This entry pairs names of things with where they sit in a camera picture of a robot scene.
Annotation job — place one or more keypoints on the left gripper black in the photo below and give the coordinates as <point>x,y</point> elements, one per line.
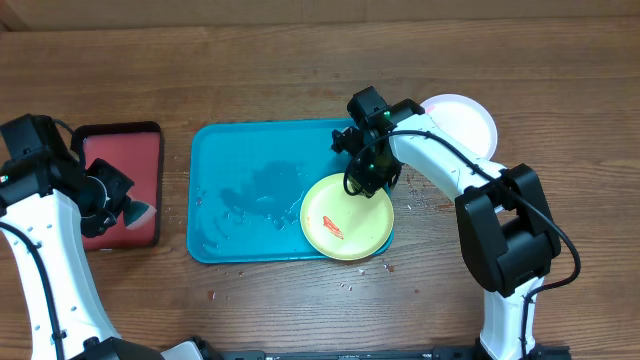
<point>121,186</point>

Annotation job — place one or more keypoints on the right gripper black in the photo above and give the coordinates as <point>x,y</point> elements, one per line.
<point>370,183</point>

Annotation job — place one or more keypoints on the dark green sponge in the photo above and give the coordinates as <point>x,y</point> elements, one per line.
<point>136,213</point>

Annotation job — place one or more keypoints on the green rimmed plate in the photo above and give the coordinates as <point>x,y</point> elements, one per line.
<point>344,227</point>

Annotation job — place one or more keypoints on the white plate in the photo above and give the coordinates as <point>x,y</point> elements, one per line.
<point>465,120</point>

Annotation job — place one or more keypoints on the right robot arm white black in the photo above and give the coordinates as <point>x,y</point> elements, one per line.
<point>509,241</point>

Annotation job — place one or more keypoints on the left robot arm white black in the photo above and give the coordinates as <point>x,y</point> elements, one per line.
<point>50,201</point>

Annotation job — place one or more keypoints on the black tray with red liquid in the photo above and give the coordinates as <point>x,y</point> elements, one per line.
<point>135,149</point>

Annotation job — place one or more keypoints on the teal plastic tray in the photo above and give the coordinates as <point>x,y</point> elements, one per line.
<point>247,183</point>

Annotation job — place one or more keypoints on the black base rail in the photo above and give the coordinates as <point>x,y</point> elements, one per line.
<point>197,348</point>

